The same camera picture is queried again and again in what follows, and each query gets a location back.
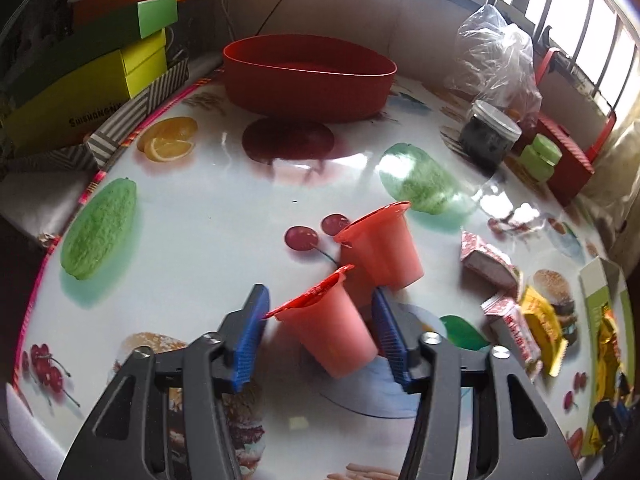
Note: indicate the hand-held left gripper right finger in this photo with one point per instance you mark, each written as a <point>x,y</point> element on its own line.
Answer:
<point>395,350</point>

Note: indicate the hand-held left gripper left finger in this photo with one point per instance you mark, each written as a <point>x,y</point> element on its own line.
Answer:
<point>250,345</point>

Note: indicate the pink jelly cup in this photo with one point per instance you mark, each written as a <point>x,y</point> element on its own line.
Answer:
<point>385,250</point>
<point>330,330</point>

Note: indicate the white snack packet red edges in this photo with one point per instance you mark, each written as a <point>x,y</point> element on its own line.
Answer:
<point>515,335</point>

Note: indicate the white snack packet brown ends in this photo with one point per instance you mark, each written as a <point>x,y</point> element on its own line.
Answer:
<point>487,260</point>

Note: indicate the green and white cardboard box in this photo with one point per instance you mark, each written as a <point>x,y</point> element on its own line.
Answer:
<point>592,290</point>

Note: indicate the yellow long snack bar packet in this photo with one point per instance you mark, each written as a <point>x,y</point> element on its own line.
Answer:
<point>609,350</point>

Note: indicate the red and black snack packet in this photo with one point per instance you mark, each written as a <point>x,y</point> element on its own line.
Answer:
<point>612,417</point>

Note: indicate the dark jar with clear lid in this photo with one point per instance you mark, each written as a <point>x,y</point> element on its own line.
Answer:
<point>487,140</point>

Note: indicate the green jar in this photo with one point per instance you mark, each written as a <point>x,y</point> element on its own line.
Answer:
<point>542,157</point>

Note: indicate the red oval basin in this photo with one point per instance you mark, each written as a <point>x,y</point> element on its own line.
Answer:
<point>305,90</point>

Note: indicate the cream patterned curtain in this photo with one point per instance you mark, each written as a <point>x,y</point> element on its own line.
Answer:
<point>610,185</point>

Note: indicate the yellow-green box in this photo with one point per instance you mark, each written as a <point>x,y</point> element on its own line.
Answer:
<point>90,95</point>

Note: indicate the clear plastic bag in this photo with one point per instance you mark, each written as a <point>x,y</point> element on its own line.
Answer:
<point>490,55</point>

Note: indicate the dark green box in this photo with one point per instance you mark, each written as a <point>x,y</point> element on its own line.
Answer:
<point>90,40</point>

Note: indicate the window grille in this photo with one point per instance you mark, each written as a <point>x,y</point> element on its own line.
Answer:
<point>550,0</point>

